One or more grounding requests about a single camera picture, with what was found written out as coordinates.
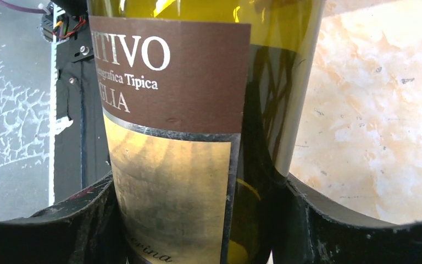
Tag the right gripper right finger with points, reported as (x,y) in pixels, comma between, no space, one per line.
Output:
(313,228)

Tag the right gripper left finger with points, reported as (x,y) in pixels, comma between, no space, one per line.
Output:
(84,228)

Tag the green wine bottle silver neck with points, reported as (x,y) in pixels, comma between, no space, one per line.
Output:
(201,103)

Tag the grey cable comb strip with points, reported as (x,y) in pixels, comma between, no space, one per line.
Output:
(52,118)

